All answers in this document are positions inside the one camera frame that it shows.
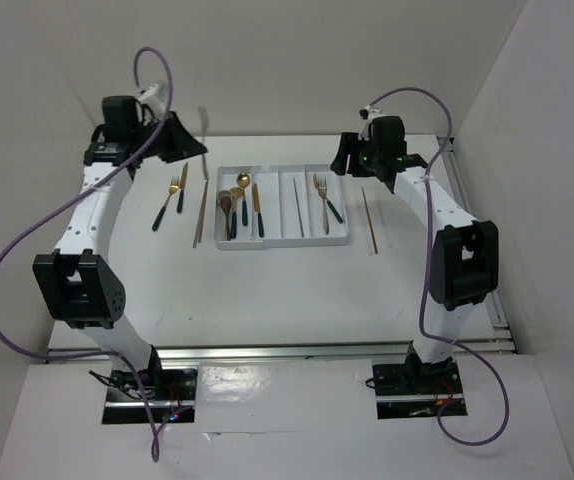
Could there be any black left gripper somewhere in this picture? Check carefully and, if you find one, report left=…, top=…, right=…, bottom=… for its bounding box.
left=132, top=111, right=208, bottom=164

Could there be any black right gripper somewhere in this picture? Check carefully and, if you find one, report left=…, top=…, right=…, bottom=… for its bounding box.
left=330, top=131, right=383, bottom=177

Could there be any gold knife green handle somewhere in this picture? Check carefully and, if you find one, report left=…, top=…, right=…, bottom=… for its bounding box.
left=252, top=183, right=265, bottom=238
left=176, top=162, right=189, bottom=214

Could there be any gold fork green handle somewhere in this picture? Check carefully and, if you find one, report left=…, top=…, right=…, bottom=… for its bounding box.
left=313, top=174, right=344, bottom=224
left=151, top=177, right=180, bottom=232

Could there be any metal chopstick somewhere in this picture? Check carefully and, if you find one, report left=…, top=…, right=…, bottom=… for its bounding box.
left=292, top=177, right=305, bottom=238

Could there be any gold spoon green handle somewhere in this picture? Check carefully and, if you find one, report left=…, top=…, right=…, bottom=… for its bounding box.
left=230, top=186, right=242, bottom=239
left=236, top=172, right=251, bottom=226

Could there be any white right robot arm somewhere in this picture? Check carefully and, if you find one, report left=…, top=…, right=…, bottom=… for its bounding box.
left=331, top=107, right=499, bottom=394

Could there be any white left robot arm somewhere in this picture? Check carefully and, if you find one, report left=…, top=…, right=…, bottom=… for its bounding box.
left=32, top=91, right=207, bottom=399

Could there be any brown chopstick right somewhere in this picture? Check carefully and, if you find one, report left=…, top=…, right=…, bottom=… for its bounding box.
left=361, top=187, right=379, bottom=255

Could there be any brown chopstick pair left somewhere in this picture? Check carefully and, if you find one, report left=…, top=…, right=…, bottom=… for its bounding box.
left=192, top=180, right=209, bottom=249

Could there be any white cutlery tray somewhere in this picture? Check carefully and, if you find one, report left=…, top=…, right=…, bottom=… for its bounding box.
left=214, top=164, right=350, bottom=251

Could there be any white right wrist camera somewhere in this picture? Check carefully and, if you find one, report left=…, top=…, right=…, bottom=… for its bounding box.
left=358, top=105, right=384, bottom=141

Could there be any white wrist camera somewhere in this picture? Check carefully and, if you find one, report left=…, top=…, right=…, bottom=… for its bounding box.
left=137, top=81, right=168, bottom=118
left=358, top=105, right=384, bottom=141

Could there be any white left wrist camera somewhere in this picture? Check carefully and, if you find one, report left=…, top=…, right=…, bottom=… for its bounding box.
left=137, top=81, right=168, bottom=118

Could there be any aluminium rail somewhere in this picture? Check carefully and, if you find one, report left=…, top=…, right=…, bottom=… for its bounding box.
left=46, top=339, right=518, bottom=364

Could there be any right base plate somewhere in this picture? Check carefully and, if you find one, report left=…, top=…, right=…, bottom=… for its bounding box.
left=364, top=364, right=468, bottom=420

